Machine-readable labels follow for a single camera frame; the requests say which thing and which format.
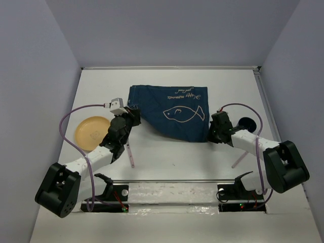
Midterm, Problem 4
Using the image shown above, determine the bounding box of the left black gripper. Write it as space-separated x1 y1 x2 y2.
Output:
113 107 141 145

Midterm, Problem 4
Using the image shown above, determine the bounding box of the blue fish placemat cloth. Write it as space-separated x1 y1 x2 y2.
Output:
128 85 210 143

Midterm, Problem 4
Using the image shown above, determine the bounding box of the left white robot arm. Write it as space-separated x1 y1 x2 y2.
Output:
35 107 141 218

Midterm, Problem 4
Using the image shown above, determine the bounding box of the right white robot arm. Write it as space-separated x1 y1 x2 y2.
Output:
208 111 310 198

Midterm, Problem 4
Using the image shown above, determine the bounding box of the dark blue cup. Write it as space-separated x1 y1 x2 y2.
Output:
237 117 257 133

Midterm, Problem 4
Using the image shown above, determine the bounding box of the yellow plate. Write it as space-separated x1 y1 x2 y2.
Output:
74 116 110 151

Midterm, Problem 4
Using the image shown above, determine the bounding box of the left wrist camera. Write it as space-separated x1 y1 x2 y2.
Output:
109 98 128 116

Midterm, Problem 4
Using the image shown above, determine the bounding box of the pink handled fork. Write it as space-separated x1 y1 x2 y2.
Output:
126 142 135 168

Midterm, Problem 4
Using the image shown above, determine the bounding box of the pink handled knife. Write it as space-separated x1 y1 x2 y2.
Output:
231 151 249 169

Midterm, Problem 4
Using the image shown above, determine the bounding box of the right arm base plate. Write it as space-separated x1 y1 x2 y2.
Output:
216 172 266 213

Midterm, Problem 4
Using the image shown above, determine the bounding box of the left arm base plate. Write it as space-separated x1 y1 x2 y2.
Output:
77 180 129 213

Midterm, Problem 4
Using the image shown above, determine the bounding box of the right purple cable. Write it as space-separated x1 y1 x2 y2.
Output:
220 102 274 210

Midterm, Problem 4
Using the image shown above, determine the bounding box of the purple cable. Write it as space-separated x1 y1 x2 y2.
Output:
220 102 274 210
59 103 112 212

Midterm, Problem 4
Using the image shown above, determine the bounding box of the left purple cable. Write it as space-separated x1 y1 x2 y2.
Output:
59 103 112 212

